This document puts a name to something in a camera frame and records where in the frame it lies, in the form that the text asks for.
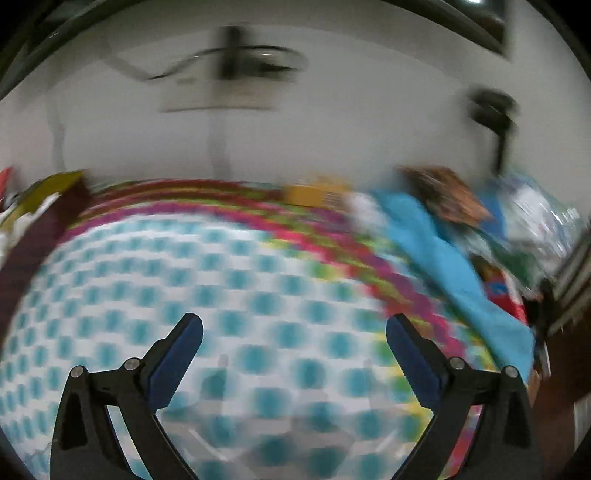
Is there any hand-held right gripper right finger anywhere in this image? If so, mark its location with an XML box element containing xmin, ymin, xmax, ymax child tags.
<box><xmin>385</xmin><ymin>314</ymin><xmax>543</xmax><ymax>480</ymax></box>

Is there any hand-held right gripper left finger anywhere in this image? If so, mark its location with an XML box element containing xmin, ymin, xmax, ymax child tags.
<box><xmin>50</xmin><ymin>313</ymin><xmax>204</xmax><ymax>480</ymax></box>

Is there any black charger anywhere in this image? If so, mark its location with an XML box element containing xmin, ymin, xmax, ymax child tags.
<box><xmin>217</xmin><ymin>27</ymin><xmax>246</xmax><ymax>80</ymax></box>

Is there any blue cloth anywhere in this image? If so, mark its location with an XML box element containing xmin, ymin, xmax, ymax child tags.
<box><xmin>369</xmin><ymin>189</ymin><xmax>539</xmax><ymax>370</ymax></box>

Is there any red printed packet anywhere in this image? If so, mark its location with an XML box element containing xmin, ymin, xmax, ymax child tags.
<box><xmin>482</xmin><ymin>268</ymin><xmax>530</xmax><ymax>324</ymax></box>

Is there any brown patterned pouch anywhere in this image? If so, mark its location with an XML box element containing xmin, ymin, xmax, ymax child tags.
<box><xmin>402</xmin><ymin>166</ymin><xmax>492</xmax><ymax>227</ymax></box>

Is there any clear plastic bag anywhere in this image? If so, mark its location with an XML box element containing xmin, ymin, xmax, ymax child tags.
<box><xmin>485</xmin><ymin>175</ymin><xmax>583</xmax><ymax>283</ymax></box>

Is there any white wall outlet plate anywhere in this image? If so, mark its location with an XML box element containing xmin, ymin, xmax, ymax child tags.
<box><xmin>159</xmin><ymin>76</ymin><xmax>301</xmax><ymax>112</ymax></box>

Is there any black wall bracket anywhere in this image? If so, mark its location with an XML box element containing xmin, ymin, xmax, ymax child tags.
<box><xmin>466</xmin><ymin>90</ymin><xmax>519</xmax><ymax>177</ymax></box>

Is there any polka dot tablecloth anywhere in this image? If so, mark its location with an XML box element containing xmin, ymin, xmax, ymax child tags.
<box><xmin>0</xmin><ymin>178</ymin><xmax>541</xmax><ymax>480</ymax></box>

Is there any yellow carton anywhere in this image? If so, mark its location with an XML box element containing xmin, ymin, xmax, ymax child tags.
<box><xmin>284</xmin><ymin>175</ymin><xmax>352</xmax><ymax>208</ymax></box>

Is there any maroon box with gold lining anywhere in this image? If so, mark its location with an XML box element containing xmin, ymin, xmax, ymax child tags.
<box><xmin>0</xmin><ymin>171</ymin><xmax>93</xmax><ymax>333</ymax></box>

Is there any white knotted cloth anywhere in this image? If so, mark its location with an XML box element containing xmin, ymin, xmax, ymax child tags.
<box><xmin>350</xmin><ymin>193</ymin><xmax>385</xmax><ymax>219</ymax></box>

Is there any black wall cable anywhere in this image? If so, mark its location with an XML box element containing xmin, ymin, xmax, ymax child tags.
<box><xmin>115</xmin><ymin>46</ymin><xmax>222</xmax><ymax>81</ymax></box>

